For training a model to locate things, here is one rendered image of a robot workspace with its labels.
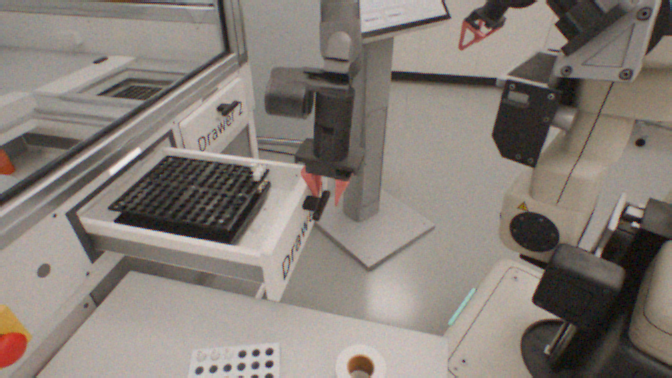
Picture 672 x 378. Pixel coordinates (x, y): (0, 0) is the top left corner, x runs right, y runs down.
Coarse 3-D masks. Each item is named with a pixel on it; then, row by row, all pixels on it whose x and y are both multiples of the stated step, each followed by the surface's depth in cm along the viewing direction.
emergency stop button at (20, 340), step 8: (8, 336) 46; (16, 336) 47; (24, 336) 48; (0, 344) 45; (8, 344) 46; (16, 344) 47; (24, 344) 48; (0, 352) 45; (8, 352) 46; (16, 352) 47; (0, 360) 45; (8, 360) 46; (16, 360) 47
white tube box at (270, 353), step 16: (208, 352) 55; (240, 352) 55; (256, 352) 56; (272, 352) 56; (192, 368) 53; (208, 368) 53; (224, 368) 54; (240, 368) 54; (256, 368) 55; (272, 368) 53
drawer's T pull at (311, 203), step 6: (324, 192) 66; (330, 192) 67; (306, 198) 65; (312, 198) 65; (318, 198) 65; (324, 198) 65; (306, 204) 64; (312, 204) 64; (318, 204) 64; (324, 204) 64; (312, 210) 64; (318, 210) 62; (318, 216) 62
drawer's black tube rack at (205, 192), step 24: (168, 168) 75; (192, 168) 75; (216, 168) 75; (240, 168) 74; (144, 192) 68; (168, 192) 68; (192, 192) 68; (216, 192) 68; (240, 192) 68; (264, 192) 74; (120, 216) 68; (144, 216) 64; (168, 216) 63; (192, 216) 63; (216, 216) 63; (240, 216) 68; (216, 240) 63
